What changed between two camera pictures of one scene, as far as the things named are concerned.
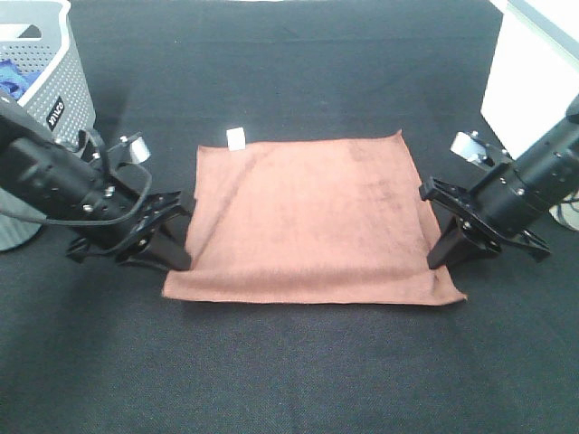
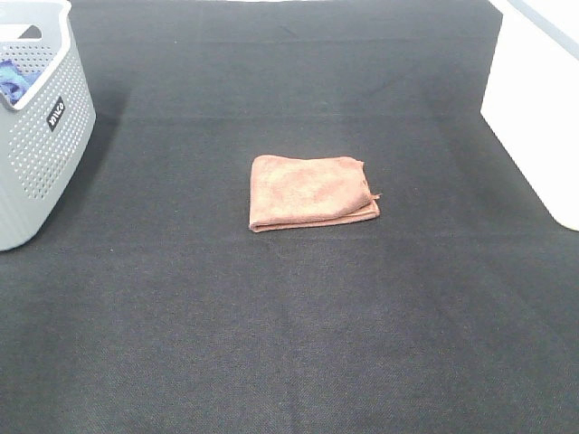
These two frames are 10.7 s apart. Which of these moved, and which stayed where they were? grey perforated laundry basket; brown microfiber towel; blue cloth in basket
Moved: brown microfiber towel
Stayed: blue cloth in basket; grey perforated laundry basket
